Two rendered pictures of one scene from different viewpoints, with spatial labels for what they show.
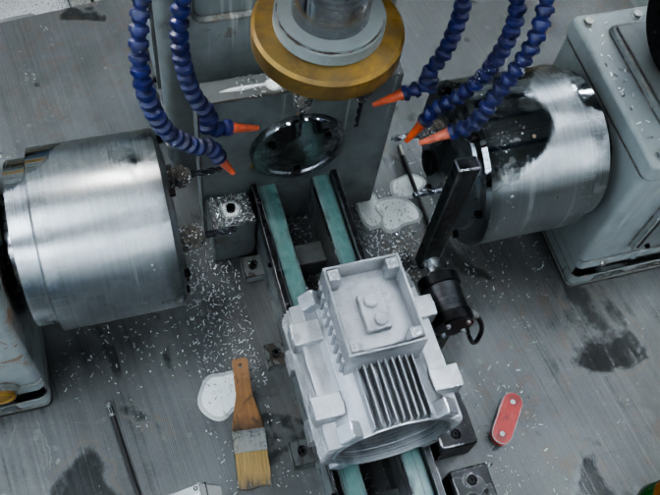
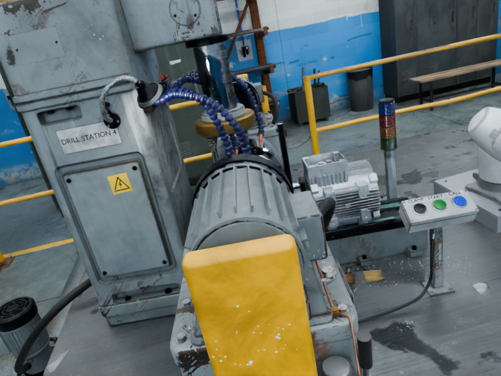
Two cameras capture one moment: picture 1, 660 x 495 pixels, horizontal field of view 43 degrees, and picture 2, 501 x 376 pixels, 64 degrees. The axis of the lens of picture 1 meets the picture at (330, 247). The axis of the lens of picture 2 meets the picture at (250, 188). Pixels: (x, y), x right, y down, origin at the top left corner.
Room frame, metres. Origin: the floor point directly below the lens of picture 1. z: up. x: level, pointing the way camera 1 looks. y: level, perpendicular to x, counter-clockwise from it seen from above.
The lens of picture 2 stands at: (0.11, 1.08, 1.58)
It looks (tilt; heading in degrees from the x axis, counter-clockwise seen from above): 22 degrees down; 298
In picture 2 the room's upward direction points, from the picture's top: 12 degrees counter-clockwise
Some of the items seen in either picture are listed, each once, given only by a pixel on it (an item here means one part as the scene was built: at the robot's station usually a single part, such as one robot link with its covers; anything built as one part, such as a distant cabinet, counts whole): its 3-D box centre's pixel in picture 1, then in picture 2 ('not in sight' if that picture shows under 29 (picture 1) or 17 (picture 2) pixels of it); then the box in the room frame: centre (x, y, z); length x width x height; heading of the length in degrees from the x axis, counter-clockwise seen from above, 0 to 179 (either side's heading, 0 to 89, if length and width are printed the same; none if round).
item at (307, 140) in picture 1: (299, 148); not in sight; (0.74, 0.08, 1.01); 0.15 x 0.02 x 0.15; 116
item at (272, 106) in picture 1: (287, 132); not in sight; (0.80, 0.10, 0.97); 0.30 x 0.11 x 0.34; 116
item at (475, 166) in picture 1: (445, 218); (285, 158); (0.60, -0.14, 1.12); 0.04 x 0.03 x 0.26; 26
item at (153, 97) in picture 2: not in sight; (129, 101); (0.76, 0.35, 1.46); 0.18 x 0.11 x 0.13; 26
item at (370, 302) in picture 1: (370, 314); (324, 169); (0.45, -0.07, 1.11); 0.12 x 0.11 x 0.07; 26
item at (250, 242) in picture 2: not in sight; (281, 296); (0.35, 0.59, 1.16); 0.33 x 0.26 x 0.42; 116
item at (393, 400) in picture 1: (369, 370); (340, 194); (0.41, -0.08, 1.01); 0.20 x 0.19 x 0.19; 26
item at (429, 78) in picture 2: not in sight; (463, 85); (-0.12, -5.22, 0.21); 1.40 x 0.33 x 0.43; 31
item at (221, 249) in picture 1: (231, 225); not in sight; (0.67, 0.17, 0.86); 0.07 x 0.06 x 0.12; 116
